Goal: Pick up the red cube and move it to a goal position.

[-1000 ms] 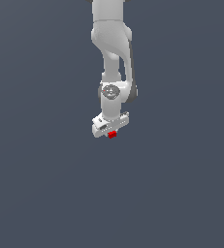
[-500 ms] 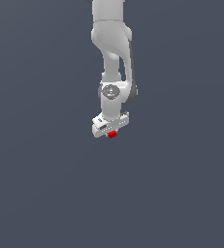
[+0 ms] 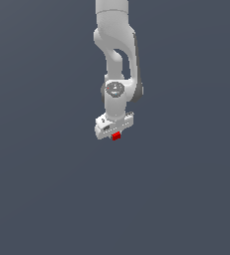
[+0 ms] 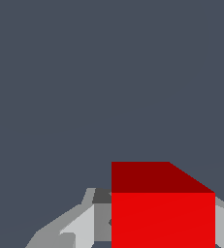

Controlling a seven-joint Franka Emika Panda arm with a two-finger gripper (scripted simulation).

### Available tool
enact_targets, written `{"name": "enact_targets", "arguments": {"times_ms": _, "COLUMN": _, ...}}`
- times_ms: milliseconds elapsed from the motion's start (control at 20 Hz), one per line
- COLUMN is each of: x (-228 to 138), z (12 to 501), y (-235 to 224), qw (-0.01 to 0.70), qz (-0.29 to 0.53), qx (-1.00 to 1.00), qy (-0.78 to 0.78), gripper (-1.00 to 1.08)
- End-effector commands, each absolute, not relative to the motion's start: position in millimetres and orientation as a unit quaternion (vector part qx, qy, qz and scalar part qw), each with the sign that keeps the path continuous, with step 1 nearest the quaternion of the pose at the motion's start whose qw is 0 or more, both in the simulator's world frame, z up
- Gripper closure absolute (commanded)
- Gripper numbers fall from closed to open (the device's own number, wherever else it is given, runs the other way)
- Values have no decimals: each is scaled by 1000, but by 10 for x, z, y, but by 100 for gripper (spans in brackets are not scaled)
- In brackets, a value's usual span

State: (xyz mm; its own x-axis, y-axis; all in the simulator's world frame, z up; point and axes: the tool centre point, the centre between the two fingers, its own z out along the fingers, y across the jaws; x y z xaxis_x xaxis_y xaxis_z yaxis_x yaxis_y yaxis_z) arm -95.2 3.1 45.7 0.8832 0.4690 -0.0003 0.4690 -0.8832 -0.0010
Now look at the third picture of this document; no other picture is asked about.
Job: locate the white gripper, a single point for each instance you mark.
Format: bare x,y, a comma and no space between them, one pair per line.
114,125

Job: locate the red cube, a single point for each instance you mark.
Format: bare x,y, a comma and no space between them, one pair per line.
116,136

